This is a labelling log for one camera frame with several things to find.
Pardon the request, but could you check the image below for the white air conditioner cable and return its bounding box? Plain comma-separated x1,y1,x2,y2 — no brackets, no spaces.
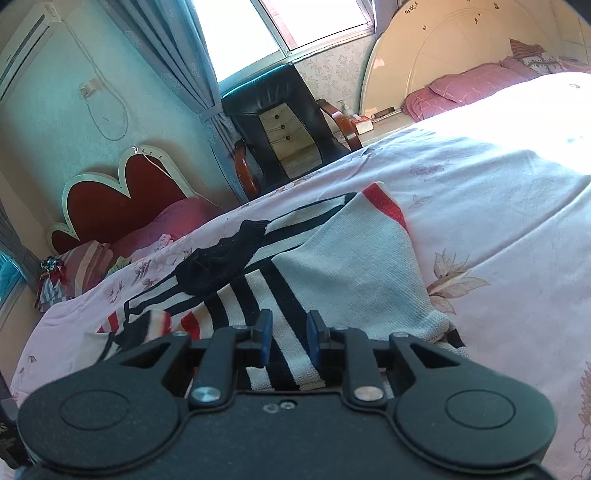
62,16,131,141

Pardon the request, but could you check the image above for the glittery ribbon ornament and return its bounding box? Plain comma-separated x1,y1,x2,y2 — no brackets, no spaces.
41,258,64,283

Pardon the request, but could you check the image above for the red heart-shaped headboard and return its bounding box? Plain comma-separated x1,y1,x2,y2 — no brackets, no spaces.
48,147,213,256

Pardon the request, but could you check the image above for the teal cushion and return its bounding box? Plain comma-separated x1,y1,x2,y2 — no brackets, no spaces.
0,251,27,302

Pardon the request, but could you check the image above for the cream nightstand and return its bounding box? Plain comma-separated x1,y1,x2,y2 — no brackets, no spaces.
355,110,413,137

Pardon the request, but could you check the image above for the thin white headboard cable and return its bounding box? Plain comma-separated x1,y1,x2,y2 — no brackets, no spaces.
133,147,228,210

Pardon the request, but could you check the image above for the striped pink pillow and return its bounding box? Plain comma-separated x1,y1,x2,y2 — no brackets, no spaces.
36,240,115,315

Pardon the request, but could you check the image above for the white air conditioner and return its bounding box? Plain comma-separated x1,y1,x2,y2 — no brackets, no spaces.
0,2,63,101

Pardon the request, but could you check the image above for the blue curtain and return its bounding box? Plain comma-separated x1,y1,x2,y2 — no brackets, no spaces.
99,0,241,204

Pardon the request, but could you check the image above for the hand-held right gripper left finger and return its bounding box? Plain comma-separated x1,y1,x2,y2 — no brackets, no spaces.
119,308,274,408

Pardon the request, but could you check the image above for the pink floral blanket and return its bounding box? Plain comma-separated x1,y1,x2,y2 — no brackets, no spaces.
9,71,591,480

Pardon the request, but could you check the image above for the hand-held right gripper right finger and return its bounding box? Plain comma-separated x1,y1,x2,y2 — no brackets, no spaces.
307,309,469,401

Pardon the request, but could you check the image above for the red patterned pillow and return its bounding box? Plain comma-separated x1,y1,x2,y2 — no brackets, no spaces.
509,39,564,70

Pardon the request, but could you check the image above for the grey curtain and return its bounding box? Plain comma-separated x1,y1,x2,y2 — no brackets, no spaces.
0,196,43,282

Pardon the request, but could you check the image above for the bright sliding window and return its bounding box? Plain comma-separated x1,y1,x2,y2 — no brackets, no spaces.
189,0,376,93

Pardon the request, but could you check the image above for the striped knit sweater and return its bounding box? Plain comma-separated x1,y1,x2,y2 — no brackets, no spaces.
96,181,469,392

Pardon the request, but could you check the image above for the pink checked pillow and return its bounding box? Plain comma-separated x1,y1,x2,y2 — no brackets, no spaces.
501,55,591,80
401,64,533,123

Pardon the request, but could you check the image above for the dark pink pillow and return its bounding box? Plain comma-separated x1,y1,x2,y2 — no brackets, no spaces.
111,198,228,259

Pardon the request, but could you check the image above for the cream round headboard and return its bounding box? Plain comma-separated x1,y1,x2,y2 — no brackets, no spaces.
359,0,591,121

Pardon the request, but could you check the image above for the black leather armchair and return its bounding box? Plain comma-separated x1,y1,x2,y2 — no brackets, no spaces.
222,62,364,201

